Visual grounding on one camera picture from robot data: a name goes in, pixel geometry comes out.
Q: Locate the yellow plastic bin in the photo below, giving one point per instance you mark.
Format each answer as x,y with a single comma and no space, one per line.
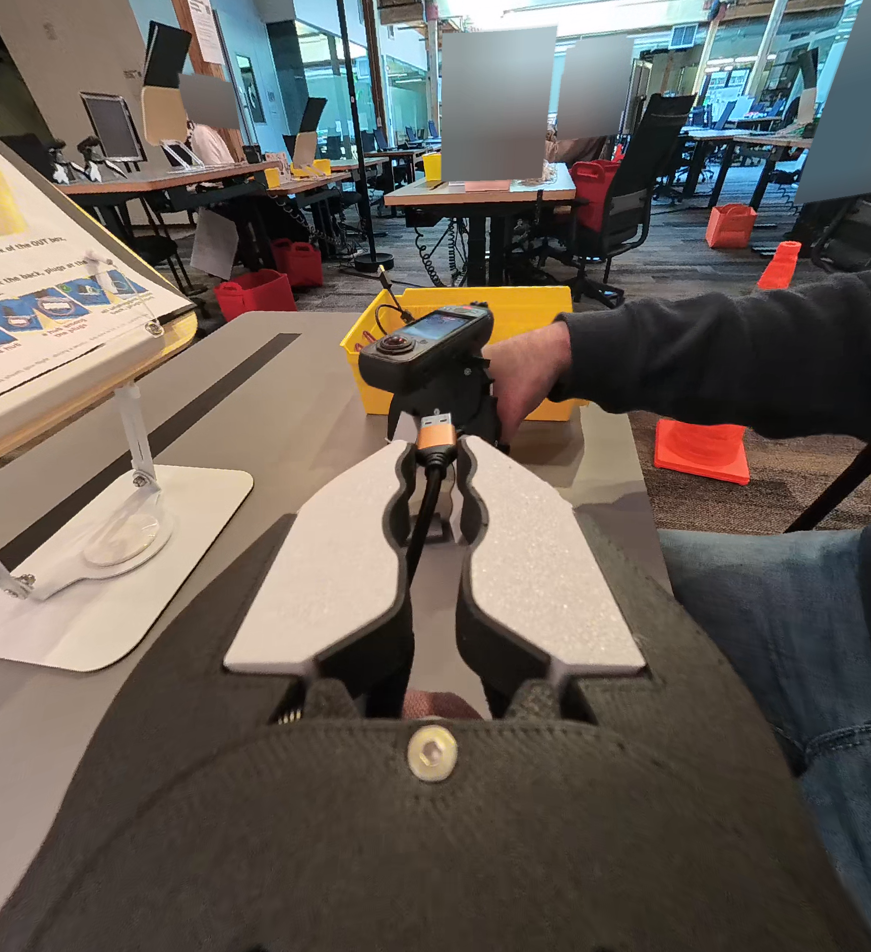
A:
532,320

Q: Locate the orange traffic cone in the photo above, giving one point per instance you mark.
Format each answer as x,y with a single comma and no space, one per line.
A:
703,454

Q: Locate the long wooden desk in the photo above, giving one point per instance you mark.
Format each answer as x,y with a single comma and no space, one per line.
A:
182,178

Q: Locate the black office chair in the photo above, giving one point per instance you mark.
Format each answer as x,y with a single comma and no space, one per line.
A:
662,134
867,230

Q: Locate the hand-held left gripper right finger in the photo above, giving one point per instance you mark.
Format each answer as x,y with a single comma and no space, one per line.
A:
547,580

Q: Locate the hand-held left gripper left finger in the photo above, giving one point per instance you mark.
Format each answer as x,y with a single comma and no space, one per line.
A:
316,580

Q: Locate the tall black floor pole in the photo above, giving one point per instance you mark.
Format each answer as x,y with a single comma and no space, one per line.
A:
354,111

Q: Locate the black slanted bar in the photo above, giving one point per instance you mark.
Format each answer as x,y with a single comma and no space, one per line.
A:
841,487

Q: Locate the white hanging paper sheet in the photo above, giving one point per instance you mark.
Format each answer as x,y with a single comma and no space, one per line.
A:
214,242

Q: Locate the small yellow bin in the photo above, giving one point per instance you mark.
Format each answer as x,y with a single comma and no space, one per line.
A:
432,167

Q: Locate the person's right hand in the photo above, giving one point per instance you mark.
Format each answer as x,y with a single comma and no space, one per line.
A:
532,364

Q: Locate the person's jeans-clad legs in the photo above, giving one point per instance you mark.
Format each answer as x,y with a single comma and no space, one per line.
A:
778,632

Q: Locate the printed instruction sheet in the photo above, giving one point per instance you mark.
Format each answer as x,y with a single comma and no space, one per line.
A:
34,260

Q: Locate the low red fabric bag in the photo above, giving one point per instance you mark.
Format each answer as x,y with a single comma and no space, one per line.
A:
257,297

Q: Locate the orange fabric bag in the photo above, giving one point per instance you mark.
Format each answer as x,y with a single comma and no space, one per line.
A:
731,227

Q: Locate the grey tablet on stand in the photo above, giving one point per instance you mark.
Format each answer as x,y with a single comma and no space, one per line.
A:
112,126

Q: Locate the person's right forearm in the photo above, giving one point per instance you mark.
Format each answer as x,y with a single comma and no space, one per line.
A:
740,357

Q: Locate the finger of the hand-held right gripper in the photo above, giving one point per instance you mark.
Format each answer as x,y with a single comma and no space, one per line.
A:
407,428

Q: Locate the white document holder stand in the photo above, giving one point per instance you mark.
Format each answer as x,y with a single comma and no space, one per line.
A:
182,520

